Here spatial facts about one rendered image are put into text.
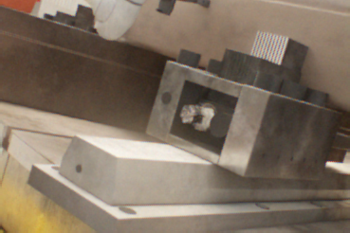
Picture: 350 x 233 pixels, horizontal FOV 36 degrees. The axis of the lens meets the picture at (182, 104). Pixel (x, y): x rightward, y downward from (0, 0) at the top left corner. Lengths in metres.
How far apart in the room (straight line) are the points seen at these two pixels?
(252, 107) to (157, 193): 0.31
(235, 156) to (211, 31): 0.70
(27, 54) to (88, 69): 0.27
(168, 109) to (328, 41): 0.53
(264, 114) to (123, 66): 1.21
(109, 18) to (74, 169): 0.70
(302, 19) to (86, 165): 0.85
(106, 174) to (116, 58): 1.31
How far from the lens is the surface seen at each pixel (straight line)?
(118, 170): 1.12
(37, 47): 2.30
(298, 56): 1.60
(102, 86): 2.39
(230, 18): 1.87
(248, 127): 1.31
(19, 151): 1.75
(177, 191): 1.27
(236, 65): 1.47
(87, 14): 3.47
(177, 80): 1.46
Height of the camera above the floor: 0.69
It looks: 5 degrees down
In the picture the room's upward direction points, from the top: 17 degrees clockwise
